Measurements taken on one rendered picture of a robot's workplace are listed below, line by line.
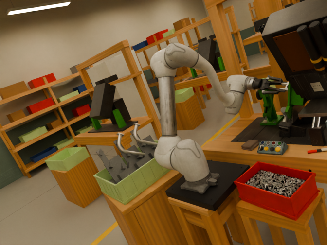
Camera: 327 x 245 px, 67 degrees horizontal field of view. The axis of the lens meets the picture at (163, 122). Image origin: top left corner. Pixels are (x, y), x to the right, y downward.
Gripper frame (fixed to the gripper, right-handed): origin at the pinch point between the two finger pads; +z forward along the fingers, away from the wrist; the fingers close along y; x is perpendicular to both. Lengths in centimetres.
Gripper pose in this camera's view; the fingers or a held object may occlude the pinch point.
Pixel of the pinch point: (286, 87)
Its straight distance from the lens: 174.2
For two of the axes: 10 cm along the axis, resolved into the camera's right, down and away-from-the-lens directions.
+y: 3.6, -9.3, 0.8
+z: 7.0, 2.1, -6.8
